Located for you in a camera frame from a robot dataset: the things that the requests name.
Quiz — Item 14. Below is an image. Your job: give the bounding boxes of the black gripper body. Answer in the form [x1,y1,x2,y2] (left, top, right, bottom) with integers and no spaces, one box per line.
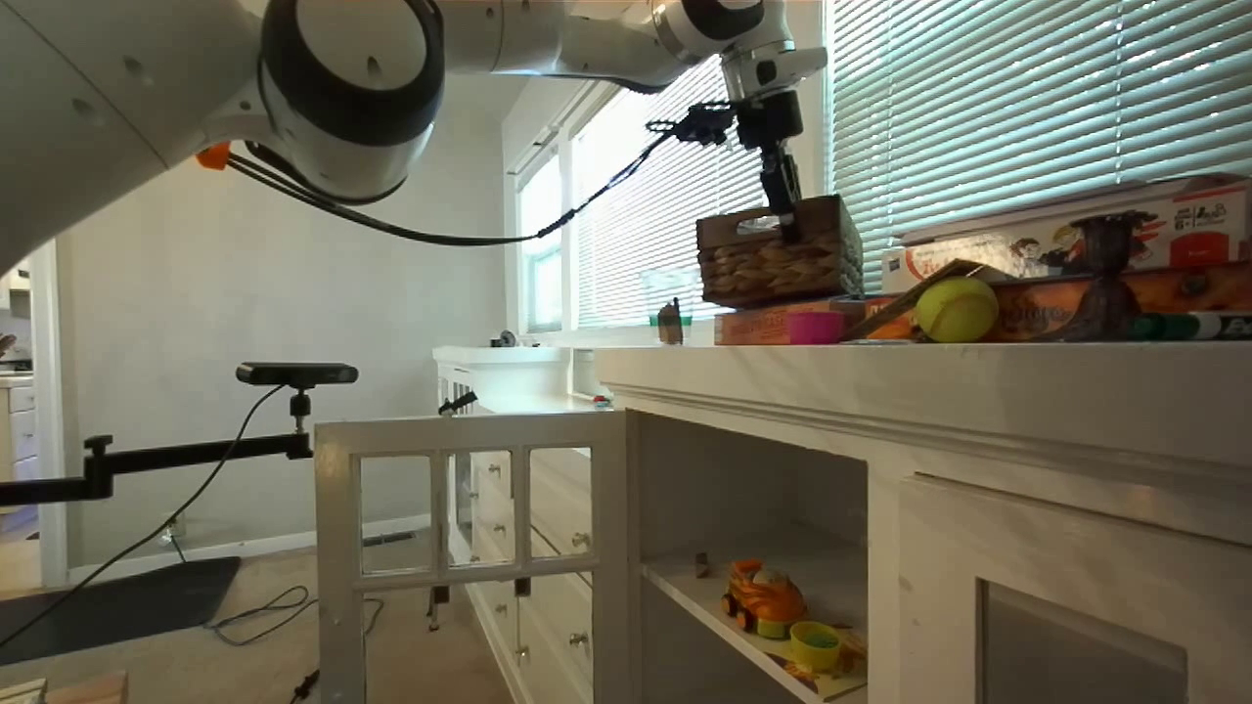
[734,85,805,189]

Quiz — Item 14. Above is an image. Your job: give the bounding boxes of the wooden wicker basket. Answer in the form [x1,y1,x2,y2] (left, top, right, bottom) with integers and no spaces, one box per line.
[691,193,869,313]

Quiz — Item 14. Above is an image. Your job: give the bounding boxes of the pink box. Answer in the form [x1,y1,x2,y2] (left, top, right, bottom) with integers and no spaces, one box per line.
[712,297,871,349]

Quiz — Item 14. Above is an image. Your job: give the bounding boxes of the yellow tennis ball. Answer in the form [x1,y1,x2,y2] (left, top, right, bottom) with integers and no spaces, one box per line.
[912,274,1007,349]

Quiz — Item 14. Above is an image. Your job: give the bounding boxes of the white board game box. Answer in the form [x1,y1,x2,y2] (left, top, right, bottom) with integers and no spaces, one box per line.
[878,173,1252,297]

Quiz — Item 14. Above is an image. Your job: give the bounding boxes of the window blinds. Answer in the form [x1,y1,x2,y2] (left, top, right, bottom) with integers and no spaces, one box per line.
[826,0,1252,249]

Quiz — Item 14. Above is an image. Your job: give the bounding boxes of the white dresser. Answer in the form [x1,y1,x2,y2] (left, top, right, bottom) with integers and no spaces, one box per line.
[432,341,604,704]

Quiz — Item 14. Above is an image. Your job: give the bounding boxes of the white cabinet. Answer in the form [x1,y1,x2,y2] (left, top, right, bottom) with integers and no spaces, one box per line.
[590,341,1252,704]

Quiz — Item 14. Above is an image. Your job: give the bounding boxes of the green yellow toy cup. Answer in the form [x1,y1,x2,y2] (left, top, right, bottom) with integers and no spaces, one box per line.
[783,616,853,678]

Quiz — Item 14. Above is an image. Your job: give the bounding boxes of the white cabinet door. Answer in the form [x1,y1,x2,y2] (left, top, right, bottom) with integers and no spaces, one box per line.
[309,407,633,704]

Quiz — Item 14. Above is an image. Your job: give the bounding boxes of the black floor mat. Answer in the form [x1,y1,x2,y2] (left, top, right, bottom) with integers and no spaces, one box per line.
[0,556,247,669]

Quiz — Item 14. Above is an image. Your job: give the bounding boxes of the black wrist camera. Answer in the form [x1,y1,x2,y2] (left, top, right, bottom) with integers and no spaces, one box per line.
[671,98,740,147]

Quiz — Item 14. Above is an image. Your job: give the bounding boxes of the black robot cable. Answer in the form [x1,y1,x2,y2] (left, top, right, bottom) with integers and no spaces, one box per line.
[227,101,734,249]

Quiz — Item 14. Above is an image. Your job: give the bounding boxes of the black camera on stand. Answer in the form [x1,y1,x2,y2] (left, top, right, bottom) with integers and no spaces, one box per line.
[230,360,364,392]

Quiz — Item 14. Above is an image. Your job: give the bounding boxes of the black looped floor cable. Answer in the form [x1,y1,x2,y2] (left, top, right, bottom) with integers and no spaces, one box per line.
[206,584,389,654]

